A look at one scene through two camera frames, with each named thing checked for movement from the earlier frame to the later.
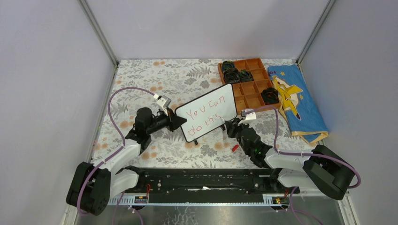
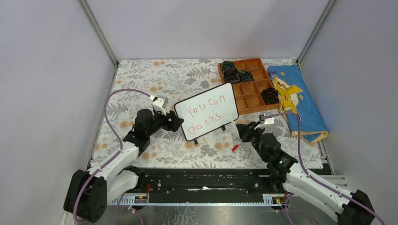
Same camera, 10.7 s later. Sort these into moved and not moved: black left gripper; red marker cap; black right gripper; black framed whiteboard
Moved: black right gripper
Not moved: black framed whiteboard; black left gripper; red marker cap
